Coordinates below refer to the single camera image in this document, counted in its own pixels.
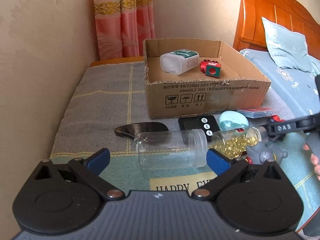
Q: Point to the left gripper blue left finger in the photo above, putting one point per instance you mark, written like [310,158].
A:
[87,172]

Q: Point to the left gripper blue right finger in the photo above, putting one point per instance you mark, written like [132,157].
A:
[227,170]

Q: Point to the bottle of yellow capsules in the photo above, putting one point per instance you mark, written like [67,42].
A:
[233,143]

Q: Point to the black cube toy red buttons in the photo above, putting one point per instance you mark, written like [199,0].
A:
[274,119]

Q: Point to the red green cube toy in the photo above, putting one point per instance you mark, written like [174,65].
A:
[210,68]

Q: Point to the white medical bottle green label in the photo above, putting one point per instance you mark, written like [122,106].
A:
[179,61]

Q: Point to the right hand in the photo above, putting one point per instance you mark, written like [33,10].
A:
[316,166]

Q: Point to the grey animal figurine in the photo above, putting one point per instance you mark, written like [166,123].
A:
[260,153]

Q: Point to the black digital timer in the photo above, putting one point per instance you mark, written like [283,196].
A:
[207,123]

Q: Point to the grey blue checked cloth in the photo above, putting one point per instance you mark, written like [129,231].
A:
[113,95]

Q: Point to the clear flat plastic case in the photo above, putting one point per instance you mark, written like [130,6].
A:
[259,112]

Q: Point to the black teardrop shaped object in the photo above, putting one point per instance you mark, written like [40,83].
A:
[141,131]

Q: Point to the open cardboard box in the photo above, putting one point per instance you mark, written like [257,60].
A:
[240,85]

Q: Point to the blue floral pillow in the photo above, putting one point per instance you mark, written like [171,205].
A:
[288,49]

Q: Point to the orange wooden headboard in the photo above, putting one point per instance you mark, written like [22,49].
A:
[291,14]

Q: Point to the pink red curtain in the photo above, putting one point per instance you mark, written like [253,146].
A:
[122,26]

